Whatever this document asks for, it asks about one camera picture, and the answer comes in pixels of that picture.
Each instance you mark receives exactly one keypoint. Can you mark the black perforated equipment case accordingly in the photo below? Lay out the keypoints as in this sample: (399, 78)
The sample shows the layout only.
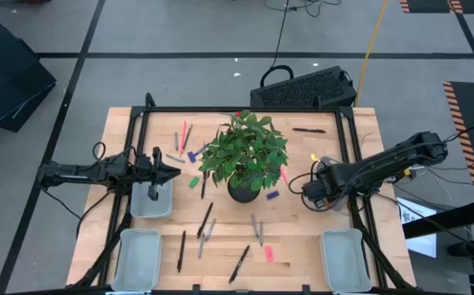
(302, 88)

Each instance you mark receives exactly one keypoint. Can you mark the green eraser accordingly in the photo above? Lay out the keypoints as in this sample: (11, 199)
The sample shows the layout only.
(194, 182)

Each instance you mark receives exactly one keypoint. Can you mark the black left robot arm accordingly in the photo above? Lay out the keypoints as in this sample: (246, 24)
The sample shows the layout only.
(77, 172)

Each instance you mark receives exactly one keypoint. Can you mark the pink pencil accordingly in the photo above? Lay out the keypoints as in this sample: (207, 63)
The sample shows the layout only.
(183, 138)
(284, 176)

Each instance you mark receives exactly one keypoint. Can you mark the purple eraser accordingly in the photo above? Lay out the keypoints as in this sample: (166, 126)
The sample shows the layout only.
(273, 195)

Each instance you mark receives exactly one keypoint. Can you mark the yellow tape tag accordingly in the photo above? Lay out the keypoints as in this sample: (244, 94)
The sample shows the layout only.
(313, 157)

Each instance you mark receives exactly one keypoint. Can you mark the green plant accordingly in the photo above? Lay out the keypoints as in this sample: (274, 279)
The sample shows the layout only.
(243, 155)

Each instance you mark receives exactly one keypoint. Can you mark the black pen white print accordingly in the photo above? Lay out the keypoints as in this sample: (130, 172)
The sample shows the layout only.
(239, 264)

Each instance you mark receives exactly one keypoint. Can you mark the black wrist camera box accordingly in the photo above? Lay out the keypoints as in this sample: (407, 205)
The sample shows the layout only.
(311, 192)
(143, 163)

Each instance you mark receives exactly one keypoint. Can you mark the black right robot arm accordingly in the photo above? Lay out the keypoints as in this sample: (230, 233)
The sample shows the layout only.
(384, 164)

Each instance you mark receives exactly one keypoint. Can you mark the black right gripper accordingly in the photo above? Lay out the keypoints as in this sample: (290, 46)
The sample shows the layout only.
(333, 182)

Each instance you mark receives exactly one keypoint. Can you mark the black hazard striped mat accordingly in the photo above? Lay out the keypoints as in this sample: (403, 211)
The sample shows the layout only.
(466, 102)
(429, 5)

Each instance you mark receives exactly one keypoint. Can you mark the black stand beam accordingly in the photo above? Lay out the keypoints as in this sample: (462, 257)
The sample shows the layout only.
(446, 220)

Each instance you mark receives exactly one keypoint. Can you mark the dark blue eraser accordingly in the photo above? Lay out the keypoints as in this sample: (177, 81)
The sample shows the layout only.
(192, 157)

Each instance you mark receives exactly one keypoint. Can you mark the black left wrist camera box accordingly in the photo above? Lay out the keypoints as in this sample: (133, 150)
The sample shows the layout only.
(143, 163)

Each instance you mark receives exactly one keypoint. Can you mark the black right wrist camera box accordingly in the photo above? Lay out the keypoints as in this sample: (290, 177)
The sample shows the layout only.
(311, 192)

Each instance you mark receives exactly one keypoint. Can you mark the white printed sheet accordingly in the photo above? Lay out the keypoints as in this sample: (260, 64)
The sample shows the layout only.
(423, 211)

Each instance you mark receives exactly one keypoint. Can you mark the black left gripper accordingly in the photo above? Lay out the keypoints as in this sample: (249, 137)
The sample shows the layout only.
(155, 180)

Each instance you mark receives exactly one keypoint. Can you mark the black folded panel box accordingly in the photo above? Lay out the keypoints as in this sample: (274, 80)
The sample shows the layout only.
(7, 73)

